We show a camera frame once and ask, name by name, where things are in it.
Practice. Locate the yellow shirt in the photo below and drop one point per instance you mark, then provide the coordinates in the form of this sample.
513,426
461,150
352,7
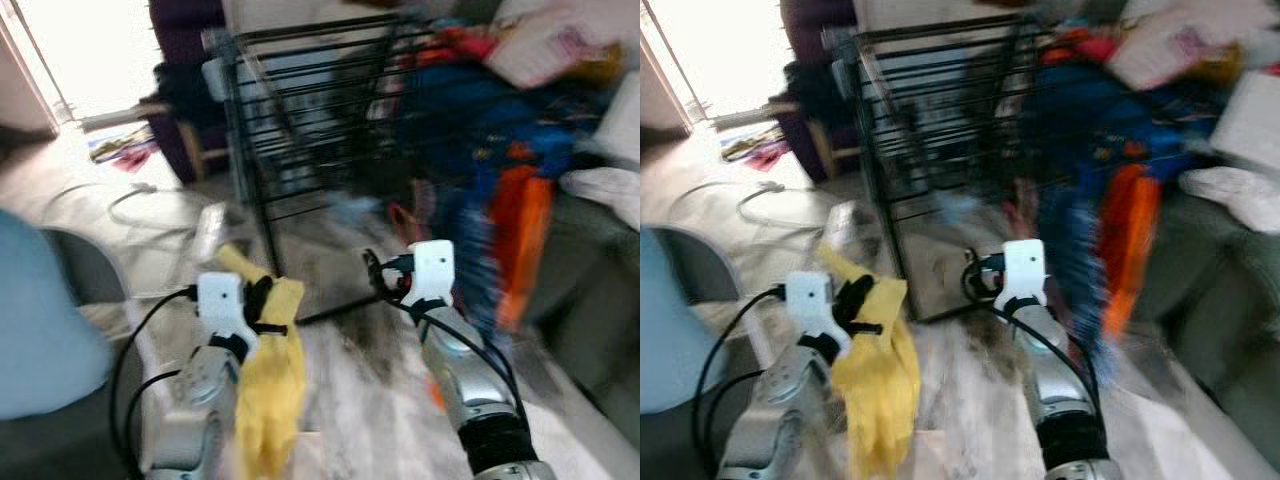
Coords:
270,390
880,390

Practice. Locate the blue plaid garment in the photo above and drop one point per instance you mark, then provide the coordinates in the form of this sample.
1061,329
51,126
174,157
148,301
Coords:
1080,260
470,260

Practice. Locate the orange garment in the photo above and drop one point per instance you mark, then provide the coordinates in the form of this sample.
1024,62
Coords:
520,240
1130,240

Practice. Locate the black metal drying rack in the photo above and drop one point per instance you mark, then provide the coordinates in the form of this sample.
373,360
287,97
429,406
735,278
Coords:
250,170
885,170

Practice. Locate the grey folding chair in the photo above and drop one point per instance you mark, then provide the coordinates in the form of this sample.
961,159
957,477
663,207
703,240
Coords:
715,265
95,260

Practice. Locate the blue chair cushion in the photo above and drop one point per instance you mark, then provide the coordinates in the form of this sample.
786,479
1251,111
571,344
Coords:
675,320
45,320

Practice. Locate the colourful cloth pile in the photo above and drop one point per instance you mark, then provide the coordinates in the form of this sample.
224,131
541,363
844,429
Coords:
120,152
760,150

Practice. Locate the dark blue storage box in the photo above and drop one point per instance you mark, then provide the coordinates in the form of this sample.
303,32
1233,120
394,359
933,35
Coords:
1090,110
470,110

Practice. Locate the green sofa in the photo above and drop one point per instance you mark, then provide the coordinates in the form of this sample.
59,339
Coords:
1220,300
590,300

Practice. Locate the purple armchair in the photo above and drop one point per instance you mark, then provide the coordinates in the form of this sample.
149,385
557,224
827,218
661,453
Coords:
190,100
815,100

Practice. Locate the white crumpled cloth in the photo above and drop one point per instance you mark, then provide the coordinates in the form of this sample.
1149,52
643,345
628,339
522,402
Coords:
605,190
1235,195

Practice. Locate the pink printed bag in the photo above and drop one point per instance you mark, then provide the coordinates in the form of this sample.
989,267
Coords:
1170,45
545,50

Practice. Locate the white printer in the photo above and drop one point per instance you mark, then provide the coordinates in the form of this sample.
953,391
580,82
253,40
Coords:
625,120
1250,120

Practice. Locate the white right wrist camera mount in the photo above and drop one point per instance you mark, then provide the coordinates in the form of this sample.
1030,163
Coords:
1024,270
433,270

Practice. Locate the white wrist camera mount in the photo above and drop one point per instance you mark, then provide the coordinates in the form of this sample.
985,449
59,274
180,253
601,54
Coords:
222,305
812,305
1024,270
433,270

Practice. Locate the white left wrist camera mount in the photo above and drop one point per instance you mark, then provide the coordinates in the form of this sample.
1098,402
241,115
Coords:
812,305
222,305

